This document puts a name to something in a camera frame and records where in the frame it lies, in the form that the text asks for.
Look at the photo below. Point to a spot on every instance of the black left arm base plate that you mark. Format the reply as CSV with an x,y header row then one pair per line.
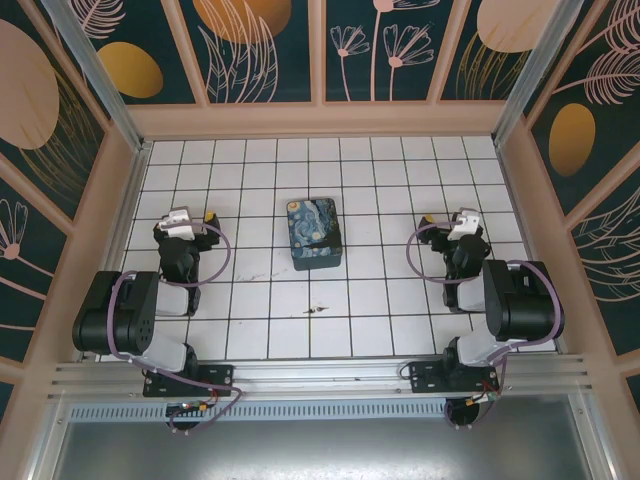
x,y
220,377

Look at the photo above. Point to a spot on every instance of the aluminium side rail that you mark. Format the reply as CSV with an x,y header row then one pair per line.
x,y
119,250
520,210

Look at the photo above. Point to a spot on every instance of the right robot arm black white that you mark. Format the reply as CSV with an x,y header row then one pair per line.
x,y
520,305

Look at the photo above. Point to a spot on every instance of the aluminium mounting rail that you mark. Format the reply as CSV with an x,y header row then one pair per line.
x,y
320,375

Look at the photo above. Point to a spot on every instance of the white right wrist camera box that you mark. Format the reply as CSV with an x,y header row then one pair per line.
x,y
462,227

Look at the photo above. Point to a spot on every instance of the grey metal sheet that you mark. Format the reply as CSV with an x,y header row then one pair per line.
x,y
320,450

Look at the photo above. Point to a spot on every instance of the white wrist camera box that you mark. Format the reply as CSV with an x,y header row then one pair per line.
x,y
462,227
177,222

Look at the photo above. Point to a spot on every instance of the small yellow connector board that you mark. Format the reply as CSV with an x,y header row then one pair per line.
x,y
200,407
487,397

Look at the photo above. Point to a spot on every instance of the starry night tin box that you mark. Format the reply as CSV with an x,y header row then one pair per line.
x,y
314,232

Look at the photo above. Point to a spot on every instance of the aluminium corner post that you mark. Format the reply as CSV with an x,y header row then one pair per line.
x,y
106,85
529,75

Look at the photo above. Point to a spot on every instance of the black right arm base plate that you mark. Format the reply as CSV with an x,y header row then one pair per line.
x,y
425,377

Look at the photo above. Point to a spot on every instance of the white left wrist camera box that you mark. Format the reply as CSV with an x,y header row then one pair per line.
x,y
177,222

